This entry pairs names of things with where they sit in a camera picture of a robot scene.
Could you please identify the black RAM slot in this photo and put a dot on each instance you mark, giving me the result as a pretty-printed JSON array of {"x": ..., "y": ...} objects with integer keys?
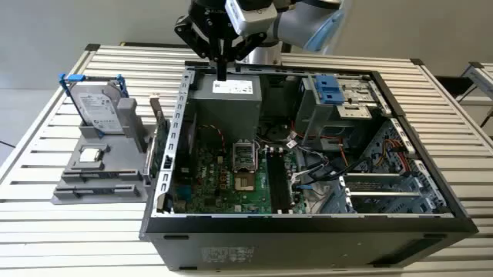
[
  {"x": 287, "y": 180},
  {"x": 277, "y": 180},
  {"x": 272, "y": 180},
  {"x": 281, "y": 180}
]

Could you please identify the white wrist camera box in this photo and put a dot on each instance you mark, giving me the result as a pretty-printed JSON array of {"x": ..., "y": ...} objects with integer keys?
[{"x": 251, "y": 17}]

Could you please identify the blue plastic drive latch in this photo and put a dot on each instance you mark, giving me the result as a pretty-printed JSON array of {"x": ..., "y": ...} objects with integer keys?
[{"x": 328, "y": 86}]

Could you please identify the silver CPU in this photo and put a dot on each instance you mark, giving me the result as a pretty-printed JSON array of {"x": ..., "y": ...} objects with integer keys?
[{"x": 90, "y": 155}]

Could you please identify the CPU socket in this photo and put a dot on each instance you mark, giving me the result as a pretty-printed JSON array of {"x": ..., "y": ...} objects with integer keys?
[{"x": 245, "y": 181}]

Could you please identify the green graphics card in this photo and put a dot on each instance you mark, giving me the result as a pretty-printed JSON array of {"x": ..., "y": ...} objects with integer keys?
[{"x": 158, "y": 150}]

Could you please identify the hard disk in blue carrier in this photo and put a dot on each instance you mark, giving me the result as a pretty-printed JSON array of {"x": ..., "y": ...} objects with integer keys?
[{"x": 94, "y": 109}]

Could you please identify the blue expansion slot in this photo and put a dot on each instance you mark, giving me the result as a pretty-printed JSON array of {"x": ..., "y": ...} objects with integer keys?
[{"x": 185, "y": 194}]

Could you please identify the grey parts rack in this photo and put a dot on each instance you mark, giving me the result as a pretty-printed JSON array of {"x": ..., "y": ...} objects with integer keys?
[{"x": 120, "y": 157}]

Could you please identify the black case fan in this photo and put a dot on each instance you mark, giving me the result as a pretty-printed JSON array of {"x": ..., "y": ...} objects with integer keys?
[{"x": 191, "y": 138}]

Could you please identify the metal slat side table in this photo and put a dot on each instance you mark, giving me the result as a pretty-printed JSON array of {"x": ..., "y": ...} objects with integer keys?
[{"x": 478, "y": 75}]

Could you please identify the green motherboard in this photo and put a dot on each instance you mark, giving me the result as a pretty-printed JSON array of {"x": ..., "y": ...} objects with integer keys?
[{"x": 216, "y": 199}]

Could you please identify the black open PC case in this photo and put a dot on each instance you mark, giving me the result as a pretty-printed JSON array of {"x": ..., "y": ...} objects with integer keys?
[{"x": 269, "y": 248}]

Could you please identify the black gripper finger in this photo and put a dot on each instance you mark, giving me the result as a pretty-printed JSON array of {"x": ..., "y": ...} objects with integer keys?
[
  {"x": 193, "y": 37},
  {"x": 241, "y": 47}
]

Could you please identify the grey power supply unit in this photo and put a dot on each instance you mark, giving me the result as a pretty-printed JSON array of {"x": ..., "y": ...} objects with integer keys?
[{"x": 228, "y": 115}]

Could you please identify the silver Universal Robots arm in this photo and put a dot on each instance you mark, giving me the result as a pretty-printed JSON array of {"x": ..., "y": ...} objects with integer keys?
[{"x": 297, "y": 20}]

